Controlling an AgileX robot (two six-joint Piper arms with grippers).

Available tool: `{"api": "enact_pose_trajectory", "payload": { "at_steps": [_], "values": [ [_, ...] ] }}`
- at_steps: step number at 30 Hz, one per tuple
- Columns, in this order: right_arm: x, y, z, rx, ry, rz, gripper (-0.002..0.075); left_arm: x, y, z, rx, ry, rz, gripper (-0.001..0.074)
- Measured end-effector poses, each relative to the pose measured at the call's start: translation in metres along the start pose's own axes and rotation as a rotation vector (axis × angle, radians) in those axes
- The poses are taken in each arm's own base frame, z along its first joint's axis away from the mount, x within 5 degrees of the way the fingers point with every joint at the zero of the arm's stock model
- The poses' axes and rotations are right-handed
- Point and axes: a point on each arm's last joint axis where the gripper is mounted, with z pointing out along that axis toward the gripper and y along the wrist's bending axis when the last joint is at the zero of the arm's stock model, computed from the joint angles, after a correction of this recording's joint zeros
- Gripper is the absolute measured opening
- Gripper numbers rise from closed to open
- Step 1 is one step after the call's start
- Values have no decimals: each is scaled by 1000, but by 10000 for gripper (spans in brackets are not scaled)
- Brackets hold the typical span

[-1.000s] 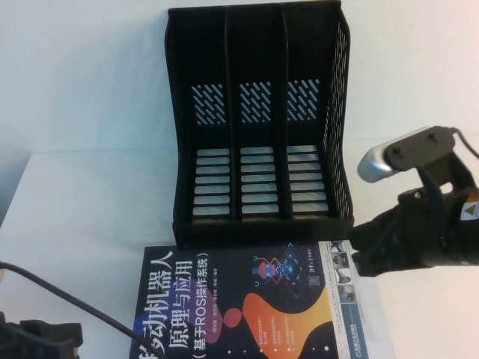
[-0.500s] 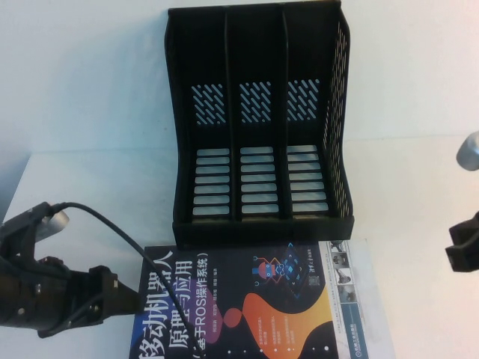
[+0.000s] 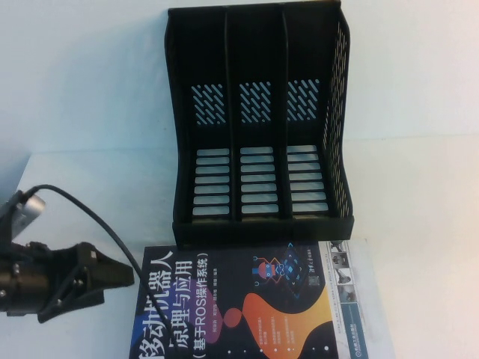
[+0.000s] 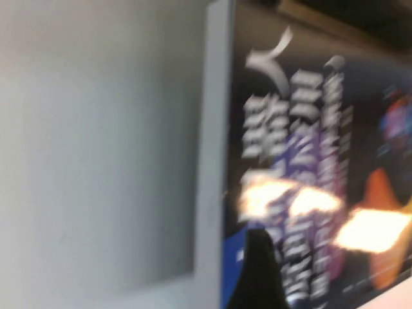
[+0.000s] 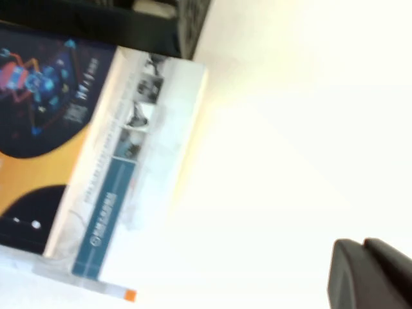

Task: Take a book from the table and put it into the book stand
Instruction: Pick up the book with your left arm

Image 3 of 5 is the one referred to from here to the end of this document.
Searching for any black plastic three-slot book stand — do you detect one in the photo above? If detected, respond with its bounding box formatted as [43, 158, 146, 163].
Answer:
[164, 1, 356, 250]

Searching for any dark mobile robot ROS book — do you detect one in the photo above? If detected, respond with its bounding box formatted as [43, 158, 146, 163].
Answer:
[126, 239, 340, 359]

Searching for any white car suspension book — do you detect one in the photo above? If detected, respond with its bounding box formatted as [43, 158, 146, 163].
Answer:
[317, 239, 394, 359]

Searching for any black left camera cable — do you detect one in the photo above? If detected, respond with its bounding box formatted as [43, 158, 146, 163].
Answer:
[21, 182, 149, 300]

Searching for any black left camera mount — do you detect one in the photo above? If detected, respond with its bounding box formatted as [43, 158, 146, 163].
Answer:
[0, 189, 27, 242]

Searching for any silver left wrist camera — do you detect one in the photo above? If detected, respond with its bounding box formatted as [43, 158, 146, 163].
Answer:
[13, 193, 47, 233]

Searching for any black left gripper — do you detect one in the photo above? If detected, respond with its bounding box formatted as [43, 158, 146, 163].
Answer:
[0, 241, 135, 324]

